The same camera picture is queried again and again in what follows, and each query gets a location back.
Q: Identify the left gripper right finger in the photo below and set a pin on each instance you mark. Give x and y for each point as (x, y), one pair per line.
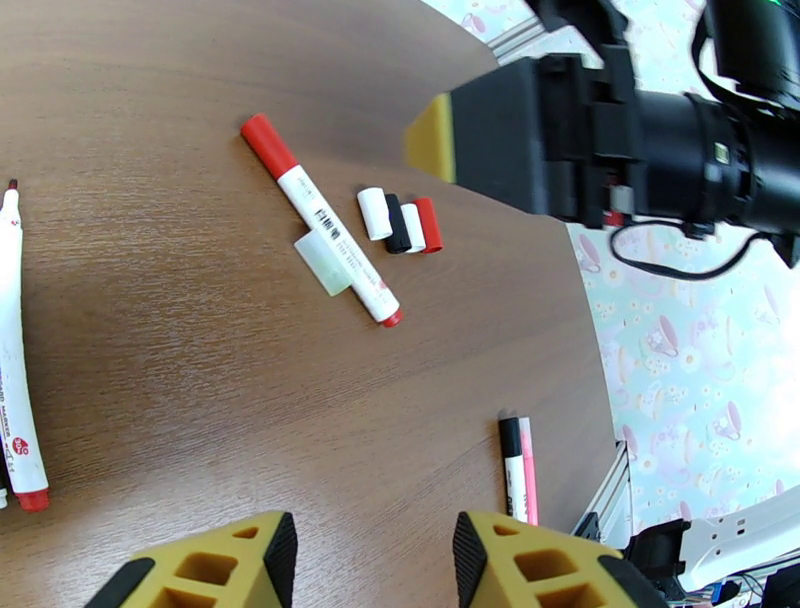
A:
(484, 562)

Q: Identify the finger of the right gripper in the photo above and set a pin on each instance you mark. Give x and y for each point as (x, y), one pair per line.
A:
(500, 137)

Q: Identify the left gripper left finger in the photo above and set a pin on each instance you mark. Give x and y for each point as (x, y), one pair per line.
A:
(259, 565)

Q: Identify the black whiteboard marker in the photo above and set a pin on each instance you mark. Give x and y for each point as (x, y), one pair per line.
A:
(514, 475)

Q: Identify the pink highlighter pen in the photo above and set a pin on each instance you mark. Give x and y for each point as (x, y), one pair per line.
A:
(530, 475)

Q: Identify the red pen cap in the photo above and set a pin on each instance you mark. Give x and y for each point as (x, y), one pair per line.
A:
(430, 225)

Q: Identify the white pen cap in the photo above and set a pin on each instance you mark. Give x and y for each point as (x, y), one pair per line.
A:
(414, 228)
(374, 212)

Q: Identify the black pen cap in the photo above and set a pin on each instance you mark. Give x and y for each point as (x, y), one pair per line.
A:
(397, 226)

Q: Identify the red whiteboard marker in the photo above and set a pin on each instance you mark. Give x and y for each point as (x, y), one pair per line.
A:
(19, 406)
(325, 225)

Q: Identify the translucent pen cap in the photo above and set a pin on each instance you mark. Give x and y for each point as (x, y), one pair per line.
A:
(322, 262)

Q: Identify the aluminium frame post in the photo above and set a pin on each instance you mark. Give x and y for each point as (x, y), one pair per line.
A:
(512, 40)

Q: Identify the aluminium side rail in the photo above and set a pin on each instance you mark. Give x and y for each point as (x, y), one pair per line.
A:
(615, 481)

